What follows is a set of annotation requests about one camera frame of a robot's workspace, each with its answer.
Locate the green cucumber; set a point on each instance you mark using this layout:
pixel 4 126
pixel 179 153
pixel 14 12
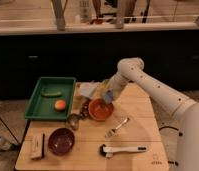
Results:
pixel 56 94

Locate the orange red bowl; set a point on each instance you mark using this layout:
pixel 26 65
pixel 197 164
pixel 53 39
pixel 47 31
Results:
pixel 99 110

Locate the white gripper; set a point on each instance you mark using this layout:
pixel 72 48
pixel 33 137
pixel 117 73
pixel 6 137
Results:
pixel 116 85

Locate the dark brown object beside bowl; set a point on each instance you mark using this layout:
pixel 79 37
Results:
pixel 84 109

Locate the white cloth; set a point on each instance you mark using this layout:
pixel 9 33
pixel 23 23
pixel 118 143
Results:
pixel 88 89

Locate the green plastic tray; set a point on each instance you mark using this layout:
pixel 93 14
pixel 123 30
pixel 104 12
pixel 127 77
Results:
pixel 42 108

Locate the small metal cup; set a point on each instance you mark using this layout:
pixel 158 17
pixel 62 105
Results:
pixel 73 121

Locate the blue sponge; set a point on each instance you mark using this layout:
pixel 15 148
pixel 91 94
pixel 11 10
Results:
pixel 108 97

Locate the orange peach fruit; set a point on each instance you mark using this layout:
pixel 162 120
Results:
pixel 60 105

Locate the wooden block with black strip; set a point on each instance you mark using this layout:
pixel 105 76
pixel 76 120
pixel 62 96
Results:
pixel 37 146

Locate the yellow green cup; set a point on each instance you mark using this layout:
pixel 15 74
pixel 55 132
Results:
pixel 104 84

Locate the silver fork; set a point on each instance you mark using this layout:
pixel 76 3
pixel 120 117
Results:
pixel 112 131

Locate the dark purple bowl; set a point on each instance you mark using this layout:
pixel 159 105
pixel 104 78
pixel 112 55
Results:
pixel 61 141

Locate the white black brush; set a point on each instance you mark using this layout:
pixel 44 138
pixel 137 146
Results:
pixel 108 152

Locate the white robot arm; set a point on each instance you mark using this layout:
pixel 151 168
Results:
pixel 178 105

